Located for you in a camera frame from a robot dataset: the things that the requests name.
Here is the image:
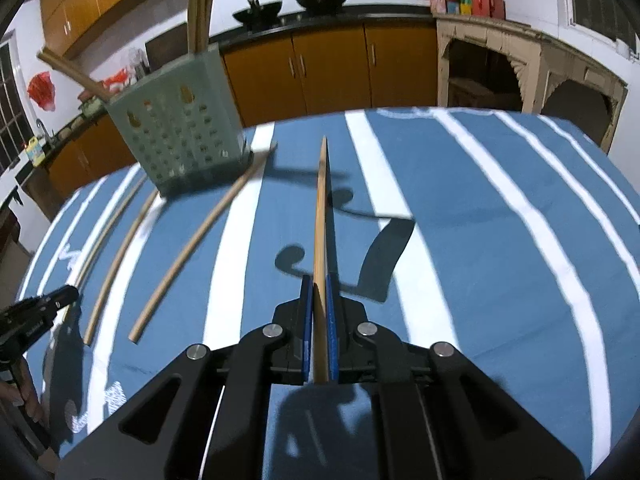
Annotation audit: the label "yellow detergent bottle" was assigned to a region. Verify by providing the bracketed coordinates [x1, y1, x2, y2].
[25, 136, 46, 167]

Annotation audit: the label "dark wooden cutting board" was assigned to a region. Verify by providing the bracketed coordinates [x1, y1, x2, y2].
[145, 23, 188, 72]

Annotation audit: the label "green perforated utensil holder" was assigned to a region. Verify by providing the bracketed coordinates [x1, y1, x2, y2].
[106, 44, 253, 197]

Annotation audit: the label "sink faucet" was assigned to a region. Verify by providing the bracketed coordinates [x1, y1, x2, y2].
[36, 118, 51, 148]

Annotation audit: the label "black wok with utensils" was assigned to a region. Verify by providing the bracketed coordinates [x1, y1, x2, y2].
[232, 0, 282, 28]

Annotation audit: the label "lower wooden cabinets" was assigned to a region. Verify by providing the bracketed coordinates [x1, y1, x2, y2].
[48, 20, 437, 196]

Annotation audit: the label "person's left hand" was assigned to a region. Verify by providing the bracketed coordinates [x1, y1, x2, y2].
[0, 358, 44, 422]

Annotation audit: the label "glass jar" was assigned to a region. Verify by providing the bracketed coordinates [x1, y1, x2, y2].
[127, 47, 151, 81]

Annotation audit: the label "red plastic bag on wall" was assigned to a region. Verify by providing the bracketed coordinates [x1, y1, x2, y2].
[27, 72, 55, 112]

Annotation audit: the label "beige carved side table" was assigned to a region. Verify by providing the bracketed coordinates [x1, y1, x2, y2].
[433, 13, 628, 153]

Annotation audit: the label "left window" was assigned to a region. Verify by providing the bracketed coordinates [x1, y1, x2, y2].
[0, 42, 32, 172]

